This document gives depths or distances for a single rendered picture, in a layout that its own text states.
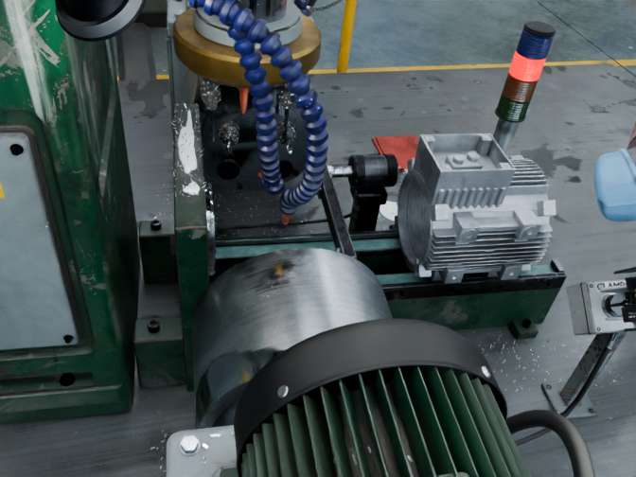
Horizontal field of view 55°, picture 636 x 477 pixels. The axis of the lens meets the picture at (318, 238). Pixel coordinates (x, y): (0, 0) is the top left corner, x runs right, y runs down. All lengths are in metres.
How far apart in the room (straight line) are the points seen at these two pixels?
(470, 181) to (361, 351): 0.61
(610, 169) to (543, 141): 1.11
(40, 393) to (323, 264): 0.47
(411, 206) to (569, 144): 0.80
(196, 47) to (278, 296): 0.30
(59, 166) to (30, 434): 0.48
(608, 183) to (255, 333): 0.39
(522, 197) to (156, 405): 0.66
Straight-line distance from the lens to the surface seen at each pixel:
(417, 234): 1.10
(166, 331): 0.94
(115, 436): 0.99
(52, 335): 0.86
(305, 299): 0.65
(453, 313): 1.12
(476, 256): 1.00
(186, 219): 0.77
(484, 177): 0.95
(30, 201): 0.71
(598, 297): 0.91
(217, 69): 0.72
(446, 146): 1.01
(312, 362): 0.36
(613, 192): 0.69
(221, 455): 0.55
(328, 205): 0.99
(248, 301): 0.67
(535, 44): 1.27
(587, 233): 1.50
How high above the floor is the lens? 1.64
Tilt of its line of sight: 41 degrees down
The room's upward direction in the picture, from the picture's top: 7 degrees clockwise
